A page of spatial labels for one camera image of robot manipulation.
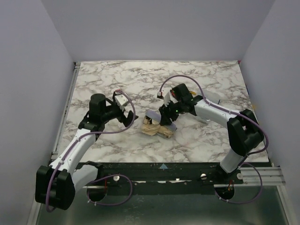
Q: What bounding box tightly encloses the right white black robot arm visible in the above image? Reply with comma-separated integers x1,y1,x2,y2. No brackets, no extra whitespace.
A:
157,83,264,174

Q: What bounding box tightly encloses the beige umbrella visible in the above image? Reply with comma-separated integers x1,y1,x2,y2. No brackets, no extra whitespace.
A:
141,116,177,138

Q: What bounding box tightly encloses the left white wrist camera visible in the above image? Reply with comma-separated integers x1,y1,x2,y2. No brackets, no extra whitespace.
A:
114,94,128,111

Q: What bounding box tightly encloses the aluminium frame rail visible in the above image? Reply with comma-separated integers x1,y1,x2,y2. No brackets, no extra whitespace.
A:
37,169,285,188

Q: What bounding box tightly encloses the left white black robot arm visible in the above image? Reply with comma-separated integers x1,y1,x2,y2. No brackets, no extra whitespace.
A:
35,90,136,212

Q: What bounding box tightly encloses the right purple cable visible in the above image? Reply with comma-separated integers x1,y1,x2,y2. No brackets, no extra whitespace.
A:
156,75,270,204

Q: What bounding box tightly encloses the purple umbrella case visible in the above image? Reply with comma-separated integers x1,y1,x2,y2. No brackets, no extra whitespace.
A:
145,110,177,131

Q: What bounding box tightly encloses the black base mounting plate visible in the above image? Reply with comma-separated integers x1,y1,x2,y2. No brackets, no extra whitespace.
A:
87,163,243,201

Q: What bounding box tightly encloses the clear plastic box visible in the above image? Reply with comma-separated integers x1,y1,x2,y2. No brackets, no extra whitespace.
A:
203,90,221,105

